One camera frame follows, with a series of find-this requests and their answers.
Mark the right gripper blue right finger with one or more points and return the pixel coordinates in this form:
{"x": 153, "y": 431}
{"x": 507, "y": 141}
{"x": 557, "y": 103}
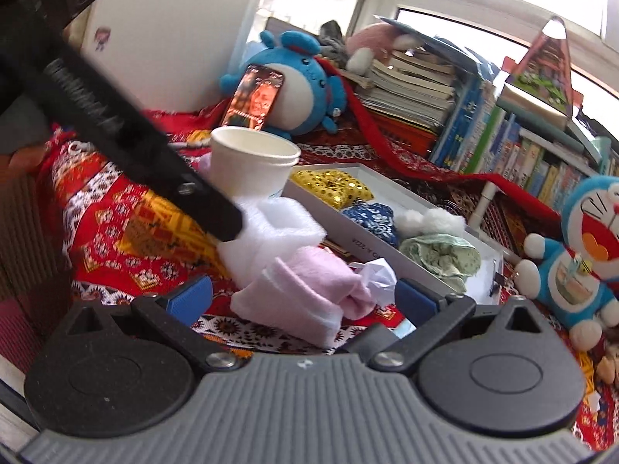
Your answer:
{"x": 417, "y": 303}

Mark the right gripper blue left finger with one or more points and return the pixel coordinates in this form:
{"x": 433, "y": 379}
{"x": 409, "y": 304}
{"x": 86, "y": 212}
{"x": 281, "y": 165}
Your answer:
{"x": 188, "y": 302}

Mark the white paper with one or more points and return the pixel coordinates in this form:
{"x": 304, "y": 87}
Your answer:
{"x": 379, "y": 279}

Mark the green floral cloth hat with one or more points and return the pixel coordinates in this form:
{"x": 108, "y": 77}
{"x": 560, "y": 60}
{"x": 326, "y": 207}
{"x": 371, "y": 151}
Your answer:
{"x": 451, "y": 259}

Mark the white fluffy plush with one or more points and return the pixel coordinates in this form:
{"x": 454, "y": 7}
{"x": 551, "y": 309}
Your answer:
{"x": 436, "y": 220}

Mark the blue floral fabric bow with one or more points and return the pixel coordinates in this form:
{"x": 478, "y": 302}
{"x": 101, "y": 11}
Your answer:
{"x": 377, "y": 218}

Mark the pink towel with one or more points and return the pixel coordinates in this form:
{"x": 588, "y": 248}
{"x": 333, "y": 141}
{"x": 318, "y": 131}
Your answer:
{"x": 307, "y": 296}

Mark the white foam block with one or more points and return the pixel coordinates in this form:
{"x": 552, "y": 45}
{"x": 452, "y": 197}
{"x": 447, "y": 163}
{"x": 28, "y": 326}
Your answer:
{"x": 272, "y": 228}

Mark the gold sequin bow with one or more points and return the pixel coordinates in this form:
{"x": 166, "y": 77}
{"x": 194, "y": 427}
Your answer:
{"x": 336, "y": 188}

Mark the patterned red tablecloth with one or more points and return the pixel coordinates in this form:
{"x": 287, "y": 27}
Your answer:
{"x": 122, "y": 241}

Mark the white shallow cardboard box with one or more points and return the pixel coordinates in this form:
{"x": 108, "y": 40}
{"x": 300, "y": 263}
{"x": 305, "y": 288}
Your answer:
{"x": 482, "y": 287}

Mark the white PVC pipe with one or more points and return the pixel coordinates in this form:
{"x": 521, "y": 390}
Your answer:
{"x": 488, "y": 193}

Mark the red scarf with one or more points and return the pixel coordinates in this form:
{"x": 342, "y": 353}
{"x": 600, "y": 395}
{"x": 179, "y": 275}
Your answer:
{"x": 405, "y": 151}

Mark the white paper cup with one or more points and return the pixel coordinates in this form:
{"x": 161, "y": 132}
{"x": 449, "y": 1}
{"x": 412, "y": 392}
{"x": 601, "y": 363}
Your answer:
{"x": 250, "y": 164}

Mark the Doraemon plush toy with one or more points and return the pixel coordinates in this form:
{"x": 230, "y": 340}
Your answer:
{"x": 576, "y": 278}

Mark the red plastic crate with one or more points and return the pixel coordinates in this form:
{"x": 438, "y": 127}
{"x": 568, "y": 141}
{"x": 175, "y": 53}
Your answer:
{"x": 414, "y": 139}

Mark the row of upright books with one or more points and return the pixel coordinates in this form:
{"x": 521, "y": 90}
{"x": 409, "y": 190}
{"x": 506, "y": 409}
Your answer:
{"x": 481, "y": 137}

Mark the brown haired doll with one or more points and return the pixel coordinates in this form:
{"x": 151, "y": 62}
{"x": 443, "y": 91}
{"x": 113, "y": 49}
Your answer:
{"x": 607, "y": 369}

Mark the stack of grey books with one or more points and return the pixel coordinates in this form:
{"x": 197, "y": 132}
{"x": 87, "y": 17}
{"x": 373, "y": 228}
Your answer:
{"x": 416, "y": 87}

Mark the smartphone with red case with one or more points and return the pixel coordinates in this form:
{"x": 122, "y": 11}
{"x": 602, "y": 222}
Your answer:
{"x": 254, "y": 97}

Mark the blue round plush toy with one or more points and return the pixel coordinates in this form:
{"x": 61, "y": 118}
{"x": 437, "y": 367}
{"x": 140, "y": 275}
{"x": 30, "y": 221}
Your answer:
{"x": 310, "y": 97}

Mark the triangular toy house box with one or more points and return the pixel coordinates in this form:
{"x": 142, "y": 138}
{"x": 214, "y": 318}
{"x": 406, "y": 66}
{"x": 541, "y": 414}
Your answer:
{"x": 545, "y": 70}

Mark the pink plush toy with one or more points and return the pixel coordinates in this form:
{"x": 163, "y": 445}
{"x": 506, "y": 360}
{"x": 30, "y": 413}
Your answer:
{"x": 376, "y": 42}

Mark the grey plush toy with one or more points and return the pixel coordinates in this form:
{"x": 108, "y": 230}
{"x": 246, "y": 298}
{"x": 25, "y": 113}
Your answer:
{"x": 332, "y": 44}

